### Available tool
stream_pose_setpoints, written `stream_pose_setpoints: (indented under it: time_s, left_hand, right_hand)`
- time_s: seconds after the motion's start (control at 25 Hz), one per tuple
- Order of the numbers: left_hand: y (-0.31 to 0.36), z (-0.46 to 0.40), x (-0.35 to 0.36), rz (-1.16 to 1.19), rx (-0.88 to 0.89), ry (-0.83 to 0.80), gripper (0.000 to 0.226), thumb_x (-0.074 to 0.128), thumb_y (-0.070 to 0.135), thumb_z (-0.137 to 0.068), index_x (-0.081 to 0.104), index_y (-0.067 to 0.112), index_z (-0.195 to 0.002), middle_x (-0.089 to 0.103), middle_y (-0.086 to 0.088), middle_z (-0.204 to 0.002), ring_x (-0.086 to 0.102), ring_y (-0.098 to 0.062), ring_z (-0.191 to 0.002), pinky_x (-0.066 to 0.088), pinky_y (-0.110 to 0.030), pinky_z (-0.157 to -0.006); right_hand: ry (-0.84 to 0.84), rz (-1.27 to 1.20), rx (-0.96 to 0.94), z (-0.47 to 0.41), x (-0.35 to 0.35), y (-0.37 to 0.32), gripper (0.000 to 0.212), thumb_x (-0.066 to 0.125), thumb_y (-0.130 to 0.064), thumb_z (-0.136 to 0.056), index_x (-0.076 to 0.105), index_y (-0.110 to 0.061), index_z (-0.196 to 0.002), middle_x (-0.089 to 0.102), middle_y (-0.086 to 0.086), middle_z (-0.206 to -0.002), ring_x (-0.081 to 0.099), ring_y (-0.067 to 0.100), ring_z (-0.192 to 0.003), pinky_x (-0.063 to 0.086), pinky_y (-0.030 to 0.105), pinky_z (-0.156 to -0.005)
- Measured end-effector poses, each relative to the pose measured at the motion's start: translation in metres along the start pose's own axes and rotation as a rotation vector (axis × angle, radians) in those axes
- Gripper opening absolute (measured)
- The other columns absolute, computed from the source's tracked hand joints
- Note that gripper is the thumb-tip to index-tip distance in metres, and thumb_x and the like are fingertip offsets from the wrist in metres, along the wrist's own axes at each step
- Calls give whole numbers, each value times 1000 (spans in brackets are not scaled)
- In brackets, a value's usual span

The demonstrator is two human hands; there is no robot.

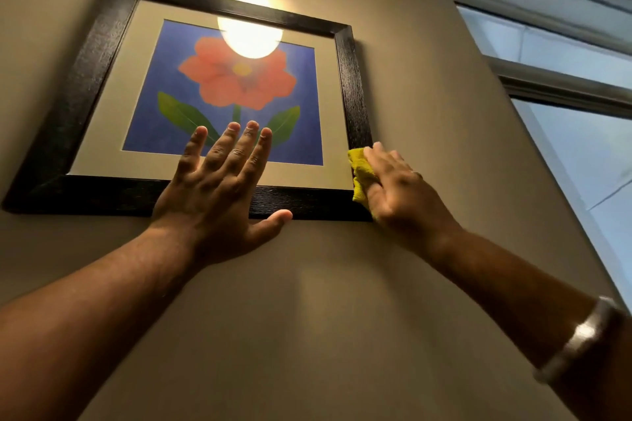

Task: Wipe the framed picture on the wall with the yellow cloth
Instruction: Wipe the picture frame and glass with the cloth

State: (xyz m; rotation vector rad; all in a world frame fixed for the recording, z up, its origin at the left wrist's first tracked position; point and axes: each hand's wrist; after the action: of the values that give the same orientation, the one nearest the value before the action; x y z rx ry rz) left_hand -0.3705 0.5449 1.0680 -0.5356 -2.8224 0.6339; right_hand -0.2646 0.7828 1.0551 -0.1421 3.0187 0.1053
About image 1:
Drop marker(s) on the grey framed window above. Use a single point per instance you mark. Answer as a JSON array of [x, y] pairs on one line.
[[558, 90]]

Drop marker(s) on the yellow cleaning cloth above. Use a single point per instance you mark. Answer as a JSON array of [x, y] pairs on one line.
[[363, 174]]

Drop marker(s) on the person's right hand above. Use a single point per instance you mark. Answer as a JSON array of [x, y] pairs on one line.
[[402, 198]]

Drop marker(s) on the person's left forearm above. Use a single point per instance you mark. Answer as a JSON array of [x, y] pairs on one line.
[[84, 317]]

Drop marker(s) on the person's right fingers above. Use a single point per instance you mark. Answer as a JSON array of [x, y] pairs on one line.
[[387, 164]]

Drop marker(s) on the person's right forearm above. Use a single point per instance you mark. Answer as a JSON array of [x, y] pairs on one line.
[[523, 302]]

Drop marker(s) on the person's left hand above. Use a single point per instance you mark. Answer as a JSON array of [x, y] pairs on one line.
[[212, 208]]

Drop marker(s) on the person's left middle finger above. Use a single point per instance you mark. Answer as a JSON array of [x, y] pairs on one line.
[[238, 147]]

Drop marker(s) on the black framed flower picture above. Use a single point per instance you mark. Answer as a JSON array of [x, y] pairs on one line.
[[217, 90]]

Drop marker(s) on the person's left little finger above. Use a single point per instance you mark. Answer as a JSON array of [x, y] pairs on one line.
[[192, 149]]

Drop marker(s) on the person's left thumb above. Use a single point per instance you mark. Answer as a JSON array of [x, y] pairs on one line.
[[270, 227]]

